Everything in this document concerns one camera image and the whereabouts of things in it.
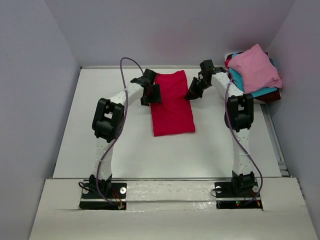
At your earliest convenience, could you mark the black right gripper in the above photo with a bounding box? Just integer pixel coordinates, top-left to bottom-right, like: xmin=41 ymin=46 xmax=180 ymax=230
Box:
xmin=184 ymin=77 xmax=212 ymax=101

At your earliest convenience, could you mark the red t shirt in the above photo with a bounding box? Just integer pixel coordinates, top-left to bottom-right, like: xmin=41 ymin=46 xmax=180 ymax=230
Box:
xmin=150 ymin=70 xmax=196 ymax=137
xmin=224 ymin=52 xmax=242 ymax=70

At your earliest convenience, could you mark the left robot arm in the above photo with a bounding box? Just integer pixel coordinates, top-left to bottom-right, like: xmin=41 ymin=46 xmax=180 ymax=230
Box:
xmin=89 ymin=69 xmax=162 ymax=199

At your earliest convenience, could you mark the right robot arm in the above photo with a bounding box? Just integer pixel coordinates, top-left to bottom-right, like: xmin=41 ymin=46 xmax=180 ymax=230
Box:
xmin=184 ymin=59 xmax=261 ymax=199

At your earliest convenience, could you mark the red folded t shirt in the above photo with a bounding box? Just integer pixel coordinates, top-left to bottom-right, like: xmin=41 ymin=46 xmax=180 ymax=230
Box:
xmin=224 ymin=52 xmax=242 ymax=70

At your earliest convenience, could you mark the teal folded t shirt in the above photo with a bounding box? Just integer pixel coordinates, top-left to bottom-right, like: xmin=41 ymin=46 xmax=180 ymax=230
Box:
xmin=227 ymin=53 xmax=279 ymax=102

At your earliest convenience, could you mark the pink folded t shirt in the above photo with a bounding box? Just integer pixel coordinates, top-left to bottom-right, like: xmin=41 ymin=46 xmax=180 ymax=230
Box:
xmin=228 ymin=44 xmax=283 ymax=94

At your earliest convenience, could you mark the dark maroon folded t shirt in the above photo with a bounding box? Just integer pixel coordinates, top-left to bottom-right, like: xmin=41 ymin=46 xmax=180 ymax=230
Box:
xmin=226 ymin=51 xmax=281 ymax=104

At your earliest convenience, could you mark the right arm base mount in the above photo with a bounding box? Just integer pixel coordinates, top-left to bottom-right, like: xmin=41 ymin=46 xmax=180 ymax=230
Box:
xmin=210 ymin=181 xmax=263 ymax=210

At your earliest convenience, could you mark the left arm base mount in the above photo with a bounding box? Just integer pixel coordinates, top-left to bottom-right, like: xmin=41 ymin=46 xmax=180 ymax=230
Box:
xmin=78 ymin=180 xmax=127 ymax=211

